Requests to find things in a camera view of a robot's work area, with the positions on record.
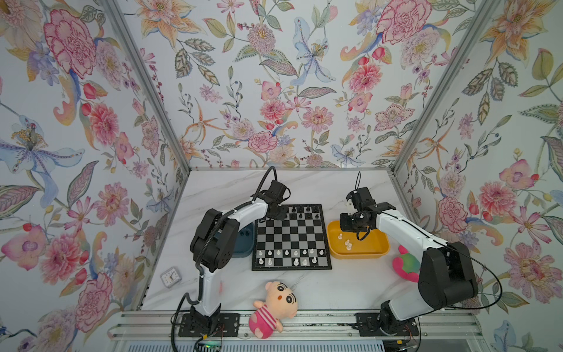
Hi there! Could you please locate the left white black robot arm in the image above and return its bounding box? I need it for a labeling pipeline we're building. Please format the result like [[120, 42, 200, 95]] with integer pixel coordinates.
[[186, 180, 291, 317]]

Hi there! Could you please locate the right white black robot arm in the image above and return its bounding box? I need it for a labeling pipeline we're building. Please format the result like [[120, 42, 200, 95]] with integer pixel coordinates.
[[340, 187, 478, 326]]

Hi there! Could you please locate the yellow plastic tray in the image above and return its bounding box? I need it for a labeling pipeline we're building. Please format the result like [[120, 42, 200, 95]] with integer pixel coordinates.
[[326, 221, 390, 260]]

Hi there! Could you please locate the black and white chessboard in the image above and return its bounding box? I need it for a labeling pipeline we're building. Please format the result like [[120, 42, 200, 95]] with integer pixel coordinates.
[[252, 204, 332, 271]]

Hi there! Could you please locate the teal plastic tray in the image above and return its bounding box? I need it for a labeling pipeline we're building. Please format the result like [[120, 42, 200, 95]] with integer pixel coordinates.
[[233, 223, 255, 258]]

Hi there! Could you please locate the pink green plush toy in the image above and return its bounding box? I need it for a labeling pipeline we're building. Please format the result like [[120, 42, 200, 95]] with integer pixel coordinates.
[[392, 246, 421, 283]]

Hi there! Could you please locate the pink striped plush doll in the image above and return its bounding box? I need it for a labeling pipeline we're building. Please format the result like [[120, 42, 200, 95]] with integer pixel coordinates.
[[249, 281, 299, 340]]

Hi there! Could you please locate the small white clock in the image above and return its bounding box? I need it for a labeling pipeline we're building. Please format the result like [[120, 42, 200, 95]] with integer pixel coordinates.
[[160, 267, 182, 288]]

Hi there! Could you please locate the black corrugated cable hose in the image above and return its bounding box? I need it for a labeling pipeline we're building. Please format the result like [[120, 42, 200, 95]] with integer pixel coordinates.
[[170, 166, 279, 352]]

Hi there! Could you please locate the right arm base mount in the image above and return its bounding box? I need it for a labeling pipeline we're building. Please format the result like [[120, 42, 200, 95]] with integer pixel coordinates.
[[355, 312, 419, 337]]

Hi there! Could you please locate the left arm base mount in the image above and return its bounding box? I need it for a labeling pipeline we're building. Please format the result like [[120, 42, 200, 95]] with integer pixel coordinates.
[[177, 312, 240, 337]]

